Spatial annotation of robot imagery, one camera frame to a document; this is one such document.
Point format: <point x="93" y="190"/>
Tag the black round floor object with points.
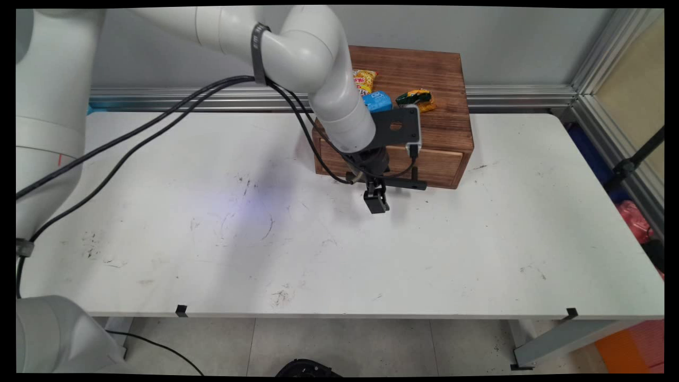
<point x="307" y="369"/>

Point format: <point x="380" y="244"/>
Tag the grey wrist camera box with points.
<point x="415" y="124"/>

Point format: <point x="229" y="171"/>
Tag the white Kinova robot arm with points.
<point x="329" y="79"/>

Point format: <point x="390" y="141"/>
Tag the horizontal aluminium frame rail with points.
<point x="504" y="96"/>

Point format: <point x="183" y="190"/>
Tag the brown wooden drawer box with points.
<point x="440" y="122"/>

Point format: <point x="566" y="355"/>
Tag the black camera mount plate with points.
<point x="395" y="127"/>

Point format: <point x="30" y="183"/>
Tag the green and yellow snack packet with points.
<point x="418" y="98"/>

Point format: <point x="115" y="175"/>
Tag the blue snack packet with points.
<point x="377" y="101"/>

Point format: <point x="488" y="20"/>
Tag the grey table leg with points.
<point x="562" y="342"/>

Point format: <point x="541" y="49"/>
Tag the black tape piece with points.
<point x="571" y="313"/>
<point x="181" y="311"/>

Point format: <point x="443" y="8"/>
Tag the orange box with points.
<point x="634" y="347"/>

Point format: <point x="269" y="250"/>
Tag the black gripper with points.
<point x="373" y="162"/>

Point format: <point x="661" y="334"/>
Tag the blue object behind table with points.
<point x="591" y="154"/>

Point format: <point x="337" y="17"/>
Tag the red bag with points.
<point x="634" y="220"/>

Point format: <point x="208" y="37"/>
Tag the aluminium corner frame post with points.
<point x="610" y="90"/>

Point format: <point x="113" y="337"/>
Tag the white table leg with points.
<point x="118" y="329"/>

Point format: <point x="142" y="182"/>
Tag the black stand pole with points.
<point x="636" y="156"/>

